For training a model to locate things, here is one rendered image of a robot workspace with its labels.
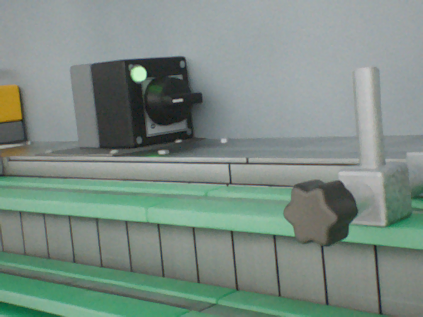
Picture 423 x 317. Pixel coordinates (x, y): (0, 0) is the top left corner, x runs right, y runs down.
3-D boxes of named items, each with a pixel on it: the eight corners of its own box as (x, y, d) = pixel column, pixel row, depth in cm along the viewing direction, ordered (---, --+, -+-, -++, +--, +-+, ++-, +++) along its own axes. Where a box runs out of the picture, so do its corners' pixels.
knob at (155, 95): (181, 122, 70) (207, 121, 67) (146, 127, 66) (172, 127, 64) (176, 75, 69) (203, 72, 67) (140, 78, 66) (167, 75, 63)
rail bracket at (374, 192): (416, 190, 43) (272, 243, 33) (408, 61, 42) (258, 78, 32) (486, 193, 40) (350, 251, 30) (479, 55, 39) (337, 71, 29)
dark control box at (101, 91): (143, 139, 77) (77, 150, 71) (135, 61, 76) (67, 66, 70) (199, 138, 71) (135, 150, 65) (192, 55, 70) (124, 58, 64)
